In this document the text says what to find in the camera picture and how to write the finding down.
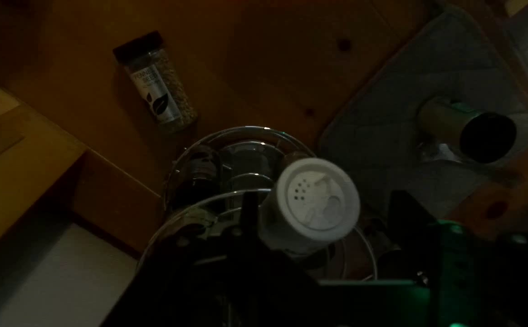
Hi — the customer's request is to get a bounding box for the plywood back board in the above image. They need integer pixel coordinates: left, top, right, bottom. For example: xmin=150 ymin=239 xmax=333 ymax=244
xmin=0 ymin=74 xmax=163 ymax=263

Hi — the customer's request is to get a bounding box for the dark grey mat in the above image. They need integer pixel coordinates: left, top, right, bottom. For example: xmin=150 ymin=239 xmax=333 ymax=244
xmin=317 ymin=5 xmax=528 ymax=223

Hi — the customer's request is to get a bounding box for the spice jar black lid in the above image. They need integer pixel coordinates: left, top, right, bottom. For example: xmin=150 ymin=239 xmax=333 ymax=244
xmin=179 ymin=143 xmax=223 ymax=203
xmin=219 ymin=139 xmax=277 ymax=184

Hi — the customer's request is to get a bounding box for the herb spice bottle black lid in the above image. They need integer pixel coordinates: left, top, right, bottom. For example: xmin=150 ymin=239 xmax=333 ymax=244
xmin=112 ymin=30 xmax=199 ymax=130

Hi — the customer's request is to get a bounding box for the dark cylindrical container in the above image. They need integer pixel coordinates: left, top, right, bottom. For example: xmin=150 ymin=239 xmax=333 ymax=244
xmin=415 ymin=94 xmax=519 ymax=166

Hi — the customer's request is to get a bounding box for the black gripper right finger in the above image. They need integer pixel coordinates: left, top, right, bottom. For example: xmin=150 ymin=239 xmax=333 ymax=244
xmin=388 ymin=188 xmax=464 ymax=286

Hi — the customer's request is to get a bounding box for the white spice bottle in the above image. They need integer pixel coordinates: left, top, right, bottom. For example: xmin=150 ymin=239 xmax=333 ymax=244
xmin=257 ymin=155 xmax=362 ymax=259

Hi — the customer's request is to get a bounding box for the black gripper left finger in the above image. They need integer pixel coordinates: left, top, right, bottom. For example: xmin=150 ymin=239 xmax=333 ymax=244
xmin=147 ymin=190 xmax=266 ymax=286

